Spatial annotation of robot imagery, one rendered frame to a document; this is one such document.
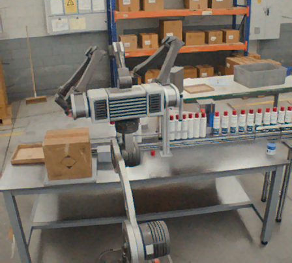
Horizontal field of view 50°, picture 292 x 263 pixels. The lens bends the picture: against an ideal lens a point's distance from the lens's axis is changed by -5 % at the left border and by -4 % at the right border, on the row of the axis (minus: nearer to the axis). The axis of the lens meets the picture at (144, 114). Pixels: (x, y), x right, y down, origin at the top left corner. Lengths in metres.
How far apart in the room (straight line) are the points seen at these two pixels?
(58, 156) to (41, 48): 4.73
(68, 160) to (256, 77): 2.81
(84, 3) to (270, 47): 4.49
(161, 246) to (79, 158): 0.87
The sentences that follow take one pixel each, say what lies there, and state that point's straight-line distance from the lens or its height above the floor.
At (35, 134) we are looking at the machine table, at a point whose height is 0.83.
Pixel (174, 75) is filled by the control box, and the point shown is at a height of 1.45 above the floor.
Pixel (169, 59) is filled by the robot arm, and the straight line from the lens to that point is 2.08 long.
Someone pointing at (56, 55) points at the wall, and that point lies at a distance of 6.77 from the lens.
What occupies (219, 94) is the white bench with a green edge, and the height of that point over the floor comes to 0.80.
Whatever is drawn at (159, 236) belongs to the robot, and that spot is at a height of 0.95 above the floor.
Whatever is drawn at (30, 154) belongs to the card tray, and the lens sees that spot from 2.71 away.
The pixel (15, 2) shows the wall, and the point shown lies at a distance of 6.70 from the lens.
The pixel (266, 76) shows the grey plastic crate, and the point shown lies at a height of 0.94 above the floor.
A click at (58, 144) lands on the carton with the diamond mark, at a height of 1.12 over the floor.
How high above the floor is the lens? 2.05
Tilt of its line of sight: 22 degrees down
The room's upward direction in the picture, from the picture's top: 2 degrees counter-clockwise
